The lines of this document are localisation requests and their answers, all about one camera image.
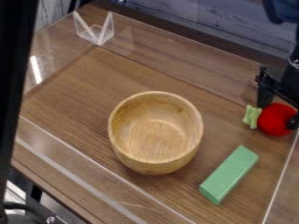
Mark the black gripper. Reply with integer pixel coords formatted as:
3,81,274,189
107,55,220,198
255,66,299,130

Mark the red plush tomato toy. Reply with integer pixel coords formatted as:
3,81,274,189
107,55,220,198
242,102,296,137

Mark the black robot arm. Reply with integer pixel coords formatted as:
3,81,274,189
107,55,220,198
256,0,299,130

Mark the green rectangular block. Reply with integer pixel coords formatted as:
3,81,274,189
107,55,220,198
199,145,259,205

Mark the wooden bowl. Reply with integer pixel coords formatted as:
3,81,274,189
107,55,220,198
107,91,203,175

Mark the clear acrylic table barrier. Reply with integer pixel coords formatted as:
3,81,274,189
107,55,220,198
13,7,296,224

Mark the black vertical pole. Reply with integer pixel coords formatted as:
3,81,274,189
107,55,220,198
0,0,39,224

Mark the black metal frame bracket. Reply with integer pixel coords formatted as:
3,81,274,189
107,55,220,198
25,185,67,224

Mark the black cable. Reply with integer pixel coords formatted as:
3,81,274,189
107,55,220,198
3,200,40,224

